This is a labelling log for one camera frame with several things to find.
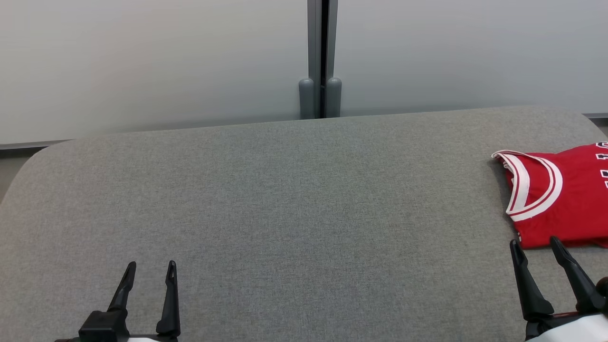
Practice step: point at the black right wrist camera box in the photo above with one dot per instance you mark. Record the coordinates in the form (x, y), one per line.
(603, 287)

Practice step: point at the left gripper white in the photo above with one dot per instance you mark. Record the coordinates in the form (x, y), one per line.
(152, 339)

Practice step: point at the grey cylindrical post bumper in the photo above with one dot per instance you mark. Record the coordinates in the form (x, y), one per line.
(306, 99)
(334, 97)

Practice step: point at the red white sports shirt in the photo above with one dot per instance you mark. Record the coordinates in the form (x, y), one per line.
(579, 204)

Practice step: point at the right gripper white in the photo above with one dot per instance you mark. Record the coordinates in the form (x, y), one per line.
(574, 330)

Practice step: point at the grey partition frame post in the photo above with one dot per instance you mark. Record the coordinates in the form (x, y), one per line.
(314, 38)

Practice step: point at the grey partition bottom rail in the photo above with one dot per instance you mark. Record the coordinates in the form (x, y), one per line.
(596, 115)
(33, 144)

